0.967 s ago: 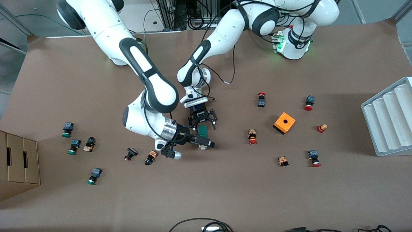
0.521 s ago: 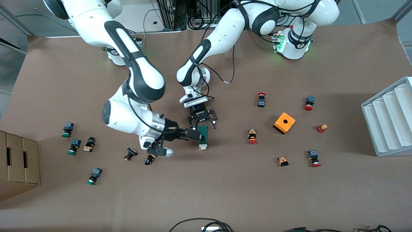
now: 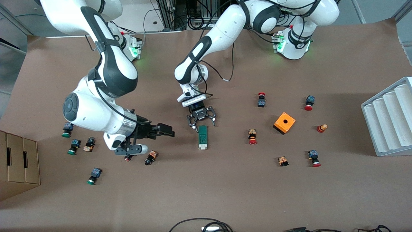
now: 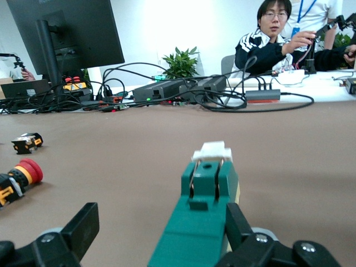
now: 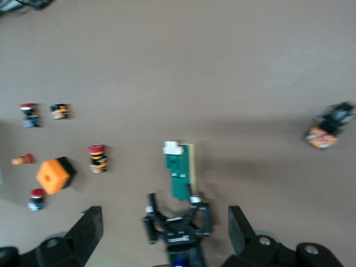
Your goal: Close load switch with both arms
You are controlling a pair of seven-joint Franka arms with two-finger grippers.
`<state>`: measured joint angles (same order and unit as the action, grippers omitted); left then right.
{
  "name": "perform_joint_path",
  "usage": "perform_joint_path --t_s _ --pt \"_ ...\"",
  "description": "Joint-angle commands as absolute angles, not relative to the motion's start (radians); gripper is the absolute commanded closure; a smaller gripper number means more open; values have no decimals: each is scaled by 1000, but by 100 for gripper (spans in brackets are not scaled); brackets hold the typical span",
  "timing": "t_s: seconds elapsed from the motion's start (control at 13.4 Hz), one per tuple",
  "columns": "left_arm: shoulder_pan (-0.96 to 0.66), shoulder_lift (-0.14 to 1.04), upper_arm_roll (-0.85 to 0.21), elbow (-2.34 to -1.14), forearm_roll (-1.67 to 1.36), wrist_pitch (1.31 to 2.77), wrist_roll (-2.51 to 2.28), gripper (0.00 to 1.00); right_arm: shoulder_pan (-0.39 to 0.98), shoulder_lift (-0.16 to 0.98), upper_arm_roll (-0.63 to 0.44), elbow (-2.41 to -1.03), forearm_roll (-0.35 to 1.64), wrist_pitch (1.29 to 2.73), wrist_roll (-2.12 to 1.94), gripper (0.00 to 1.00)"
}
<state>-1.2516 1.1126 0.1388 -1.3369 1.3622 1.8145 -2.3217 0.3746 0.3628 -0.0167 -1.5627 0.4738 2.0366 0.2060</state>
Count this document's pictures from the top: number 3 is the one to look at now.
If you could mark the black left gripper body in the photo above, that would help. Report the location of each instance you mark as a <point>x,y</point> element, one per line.
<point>197,107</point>

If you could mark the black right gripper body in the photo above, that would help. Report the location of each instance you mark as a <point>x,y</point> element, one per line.
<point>143,129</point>

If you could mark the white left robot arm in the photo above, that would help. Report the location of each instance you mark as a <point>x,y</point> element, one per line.
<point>225,29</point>

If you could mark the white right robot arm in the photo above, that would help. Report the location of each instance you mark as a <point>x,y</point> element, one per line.
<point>96,106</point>

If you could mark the black button orange contact block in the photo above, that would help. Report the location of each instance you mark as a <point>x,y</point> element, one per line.
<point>150,157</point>

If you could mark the black square head button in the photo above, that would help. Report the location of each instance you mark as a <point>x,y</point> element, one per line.
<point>128,158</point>

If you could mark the red emergency stop orange block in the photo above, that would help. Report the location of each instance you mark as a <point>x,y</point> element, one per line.
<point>252,135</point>

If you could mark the red button black contact block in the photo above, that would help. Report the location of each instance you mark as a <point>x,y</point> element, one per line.
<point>261,102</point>

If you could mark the green button blue contact block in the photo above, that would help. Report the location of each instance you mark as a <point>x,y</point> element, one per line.
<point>95,174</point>
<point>67,130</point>
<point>74,145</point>

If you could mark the red button blue contact block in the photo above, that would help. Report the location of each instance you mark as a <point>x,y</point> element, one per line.
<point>313,156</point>
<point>310,100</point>

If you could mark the aluminium equipment rack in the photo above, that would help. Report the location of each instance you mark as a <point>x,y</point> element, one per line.
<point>169,16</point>

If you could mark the white power strip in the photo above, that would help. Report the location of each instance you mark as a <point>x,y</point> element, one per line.
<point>210,229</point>

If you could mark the red orange emergency stop head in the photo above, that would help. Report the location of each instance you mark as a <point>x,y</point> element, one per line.
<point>322,128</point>

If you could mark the brown cardboard box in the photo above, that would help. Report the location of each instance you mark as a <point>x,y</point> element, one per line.
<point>19,167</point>

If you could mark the white compartment tray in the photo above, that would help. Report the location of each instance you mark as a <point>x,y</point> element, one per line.
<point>386,129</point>

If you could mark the grey metal bar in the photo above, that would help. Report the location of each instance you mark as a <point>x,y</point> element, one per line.
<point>358,11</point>

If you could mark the orange black button enclosure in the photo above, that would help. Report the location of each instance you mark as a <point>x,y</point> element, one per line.
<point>285,122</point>

